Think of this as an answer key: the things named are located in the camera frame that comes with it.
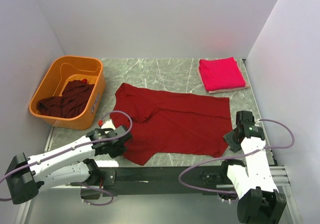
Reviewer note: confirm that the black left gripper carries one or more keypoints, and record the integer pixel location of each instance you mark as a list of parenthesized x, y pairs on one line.
[(119, 151)]

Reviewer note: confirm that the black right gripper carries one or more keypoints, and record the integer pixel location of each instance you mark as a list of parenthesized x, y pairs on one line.
[(235, 147)]

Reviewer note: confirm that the dark red t-shirt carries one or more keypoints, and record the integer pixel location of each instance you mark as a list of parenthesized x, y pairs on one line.
[(167, 122)]

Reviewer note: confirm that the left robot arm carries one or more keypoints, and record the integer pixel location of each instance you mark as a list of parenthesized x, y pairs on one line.
[(26, 177)]

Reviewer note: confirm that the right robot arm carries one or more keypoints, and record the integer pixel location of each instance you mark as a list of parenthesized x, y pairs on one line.
[(259, 201)]

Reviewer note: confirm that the black base crossbar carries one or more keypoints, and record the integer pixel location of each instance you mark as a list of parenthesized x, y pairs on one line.
[(160, 180)]

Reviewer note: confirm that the folded hot pink t-shirt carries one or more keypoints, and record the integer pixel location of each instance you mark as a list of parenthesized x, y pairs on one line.
[(221, 73)]

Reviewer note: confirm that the maroon t-shirt in bin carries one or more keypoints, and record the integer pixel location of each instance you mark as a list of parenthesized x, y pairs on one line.
[(70, 104)]

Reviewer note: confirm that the orange plastic bin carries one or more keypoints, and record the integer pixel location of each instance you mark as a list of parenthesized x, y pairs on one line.
[(62, 71)]

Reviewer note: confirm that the aluminium extrusion rail frame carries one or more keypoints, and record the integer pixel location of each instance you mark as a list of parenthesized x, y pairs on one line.
[(278, 174)]

